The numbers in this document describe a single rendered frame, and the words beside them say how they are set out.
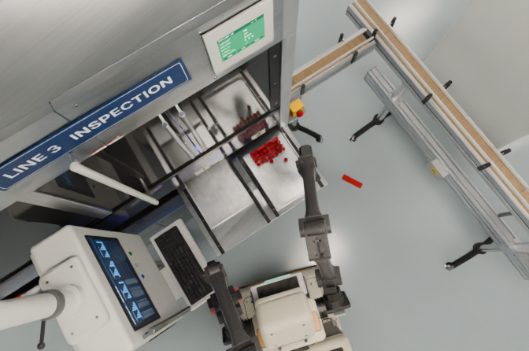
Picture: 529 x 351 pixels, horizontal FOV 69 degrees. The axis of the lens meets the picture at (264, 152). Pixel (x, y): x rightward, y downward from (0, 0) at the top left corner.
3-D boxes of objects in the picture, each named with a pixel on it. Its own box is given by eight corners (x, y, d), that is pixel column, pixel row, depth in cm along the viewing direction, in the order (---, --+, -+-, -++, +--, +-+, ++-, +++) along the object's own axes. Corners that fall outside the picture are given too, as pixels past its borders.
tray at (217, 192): (179, 176, 210) (178, 175, 207) (220, 150, 213) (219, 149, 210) (212, 229, 203) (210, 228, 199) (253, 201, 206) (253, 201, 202)
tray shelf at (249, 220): (172, 182, 212) (172, 181, 210) (278, 115, 220) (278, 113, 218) (218, 257, 201) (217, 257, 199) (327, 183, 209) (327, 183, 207)
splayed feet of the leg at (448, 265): (442, 263, 278) (449, 264, 265) (494, 224, 284) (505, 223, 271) (449, 273, 276) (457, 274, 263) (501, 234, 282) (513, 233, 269)
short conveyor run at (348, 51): (279, 112, 222) (279, 102, 207) (264, 92, 226) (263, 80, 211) (374, 53, 230) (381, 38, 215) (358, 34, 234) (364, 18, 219)
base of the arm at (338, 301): (323, 315, 160) (351, 307, 160) (320, 301, 157) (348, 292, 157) (318, 301, 168) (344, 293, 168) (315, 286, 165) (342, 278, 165)
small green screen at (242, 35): (213, 72, 118) (200, 35, 98) (271, 38, 121) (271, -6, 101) (216, 75, 118) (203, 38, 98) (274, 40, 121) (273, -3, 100)
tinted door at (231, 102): (201, 153, 179) (165, 105, 122) (278, 105, 184) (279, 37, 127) (201, 154, 179) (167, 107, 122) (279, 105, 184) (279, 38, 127)
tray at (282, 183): (242, 159, 212) (242, 157, 208) (282, 134, 215) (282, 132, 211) (276, 211, 204) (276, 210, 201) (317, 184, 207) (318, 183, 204)
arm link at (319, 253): (303, 260, 126) (334, 256, 124) (297, 221, 133) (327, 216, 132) (319, 290, 163) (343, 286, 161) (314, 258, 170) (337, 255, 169)
